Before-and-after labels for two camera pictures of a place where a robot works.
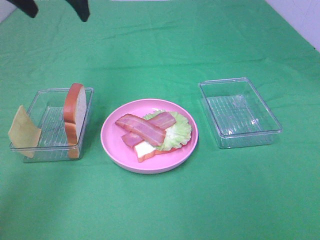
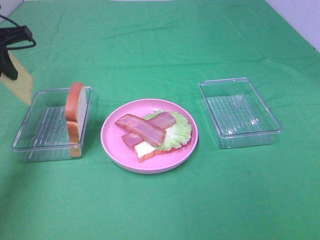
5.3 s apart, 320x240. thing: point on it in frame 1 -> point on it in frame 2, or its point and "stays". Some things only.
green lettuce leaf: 178,134 stays
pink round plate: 123,154 stays
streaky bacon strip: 142,128 stays
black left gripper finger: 81,7 -> 7,67
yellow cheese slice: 24,133 -> 23,86
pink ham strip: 164,119 stays
